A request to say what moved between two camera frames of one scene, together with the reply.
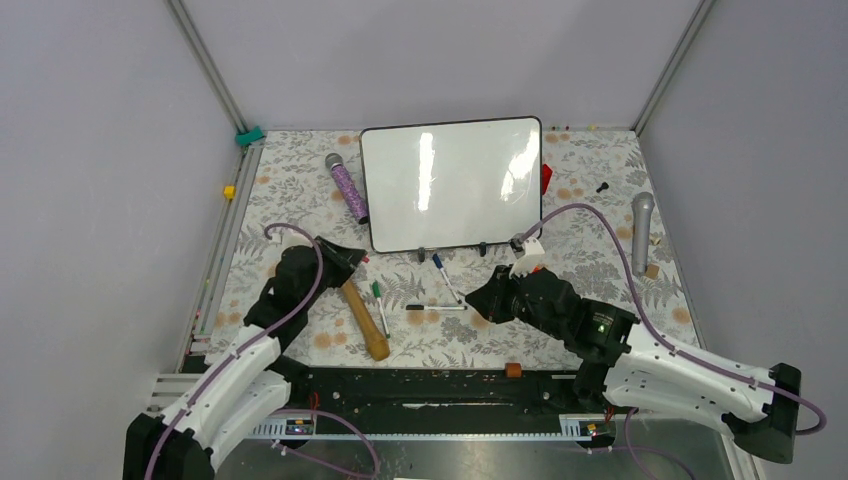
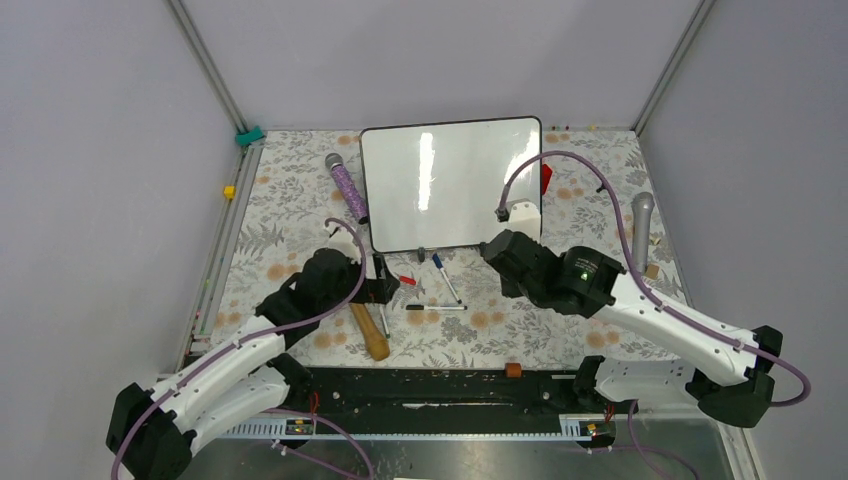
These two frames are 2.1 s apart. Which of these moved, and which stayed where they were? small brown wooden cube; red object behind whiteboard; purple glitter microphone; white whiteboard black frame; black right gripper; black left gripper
Moved: black left gripper; black right gripper
Stayed: small brown wooden cube; purple glitter microphone; white whiteboard black frame; red object behind whiteboard
